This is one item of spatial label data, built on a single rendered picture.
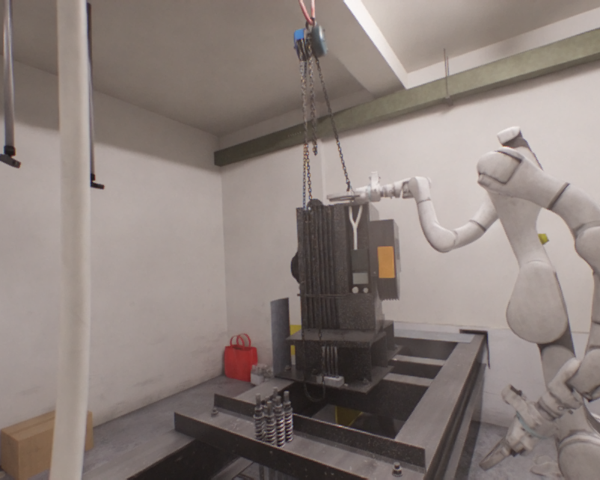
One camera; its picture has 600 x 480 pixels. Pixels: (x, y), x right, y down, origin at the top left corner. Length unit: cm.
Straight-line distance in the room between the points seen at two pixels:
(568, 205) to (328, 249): 121
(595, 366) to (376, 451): 64
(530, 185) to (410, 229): 200
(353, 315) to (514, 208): 101
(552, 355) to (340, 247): 108
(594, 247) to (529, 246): 26
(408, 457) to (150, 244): 300
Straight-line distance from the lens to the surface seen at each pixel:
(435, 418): 147
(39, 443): 302
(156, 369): 370
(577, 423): 127
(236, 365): 393
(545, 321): 115
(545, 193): 98
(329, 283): 184
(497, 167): 100
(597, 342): 101
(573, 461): 127
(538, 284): 113
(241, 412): 150
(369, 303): 180
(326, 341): 163
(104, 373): 346
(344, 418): 276
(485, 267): 280
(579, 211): 97
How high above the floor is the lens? 129
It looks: 2 degrees up
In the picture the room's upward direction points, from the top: 3 degrees counter-clockwise
